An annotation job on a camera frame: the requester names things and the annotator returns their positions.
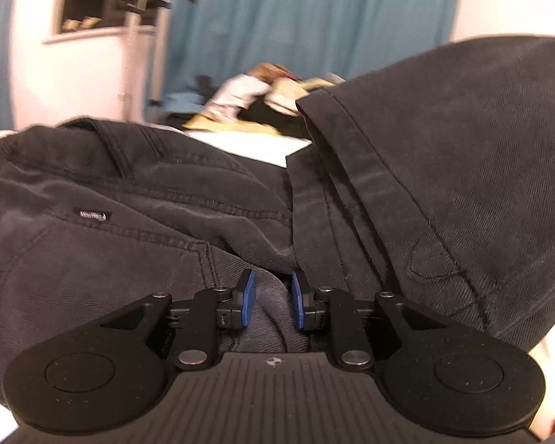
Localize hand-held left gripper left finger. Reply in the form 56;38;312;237
99;269;258;371

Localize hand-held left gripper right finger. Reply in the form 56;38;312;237
290;270;450;370

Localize black pants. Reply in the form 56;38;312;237
0;34;555;403

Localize pile of mixed clothes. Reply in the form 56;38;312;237
182;61;350;137

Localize white bed sheet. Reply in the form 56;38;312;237
159;122;313;167

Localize teal curtain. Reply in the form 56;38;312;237
164;0;465;114

